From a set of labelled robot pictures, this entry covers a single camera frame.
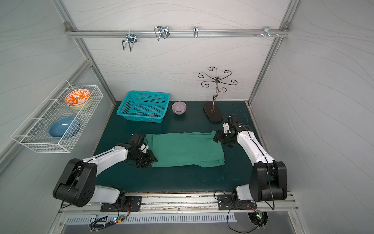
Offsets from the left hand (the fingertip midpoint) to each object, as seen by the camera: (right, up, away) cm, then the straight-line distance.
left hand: (155, 162), depth 86 cm
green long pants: (+17, +6, +6) cm, 19 cm away
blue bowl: (-36, +23, -21) cm, 48 cm away
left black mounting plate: (-8, -17, -12) cm, 23 cm away
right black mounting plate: (+39, -16, -13) cm, 44 cm away
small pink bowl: (+12, +34, +26) cm, 44 cm away
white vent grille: (+22, -22, -16) cm, 35 cm away
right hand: (+38, +14, +1) cm, 41 cm away
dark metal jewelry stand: (+38, +33, +26) cm, 57 cm away
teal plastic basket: (-17, +36, +33) cm, 52 cm away
